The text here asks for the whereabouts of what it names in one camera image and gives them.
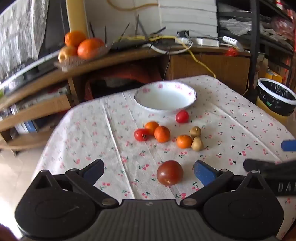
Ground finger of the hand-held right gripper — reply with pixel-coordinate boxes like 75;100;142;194
243;159;296;179
281;139;296;152

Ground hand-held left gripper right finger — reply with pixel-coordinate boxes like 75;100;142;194
180;159;277;208

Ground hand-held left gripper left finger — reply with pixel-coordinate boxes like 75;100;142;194
30;159;119;208

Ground small brown round fruit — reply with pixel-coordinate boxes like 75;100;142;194
190;126;202;139
191;137;204;152

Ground large dark red tomato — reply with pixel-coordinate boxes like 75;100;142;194
157;160;184;186

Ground small orange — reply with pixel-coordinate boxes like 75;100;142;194
154;126;171;143
176;135;193;149
144;121;160;135

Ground small red tomato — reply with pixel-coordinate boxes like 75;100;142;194
175;110;189;124
134;128;150;141

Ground white plate pink flowers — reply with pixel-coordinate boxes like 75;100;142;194
134;81;197;113

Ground cherry print tablecloth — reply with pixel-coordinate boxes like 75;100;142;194
32;75;296;240

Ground yellow trash bin black bag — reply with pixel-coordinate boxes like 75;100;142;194
256;78;296;117

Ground yellow box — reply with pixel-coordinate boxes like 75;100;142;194
265;69;283;84

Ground row of books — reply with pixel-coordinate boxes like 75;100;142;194
0;83;71;136

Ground red cloth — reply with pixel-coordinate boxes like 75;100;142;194
84;64;162;99

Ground wooden desk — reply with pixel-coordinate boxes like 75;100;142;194
0;43;252;151

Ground clear glass fruit dish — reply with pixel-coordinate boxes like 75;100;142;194
54;45;111;72

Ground black metal rack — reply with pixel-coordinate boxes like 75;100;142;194
216;0;296;100

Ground yellow red apple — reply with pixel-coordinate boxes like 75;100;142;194
58;46;78;63

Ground white adapter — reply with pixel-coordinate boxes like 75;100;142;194
223;35;238;46

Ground large orange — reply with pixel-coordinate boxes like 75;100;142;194
77;38;105;59
64;31;87;47

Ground white flat box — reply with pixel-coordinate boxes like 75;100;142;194
193;37;220;47

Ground black router with antennas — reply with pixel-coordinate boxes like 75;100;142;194
89;14;167;51

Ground white power strip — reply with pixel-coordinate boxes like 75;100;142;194
174;37;194;45

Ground cream foam roll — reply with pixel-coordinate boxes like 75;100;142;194
66;0;90;39

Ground white lace curtain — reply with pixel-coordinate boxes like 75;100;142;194
0;0;49;78

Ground stack of white boards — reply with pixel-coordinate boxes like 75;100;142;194
158;0;218;38

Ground black cable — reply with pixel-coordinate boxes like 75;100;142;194
162;46;172;80

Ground white cable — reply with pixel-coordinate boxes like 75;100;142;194
148;42;193;55

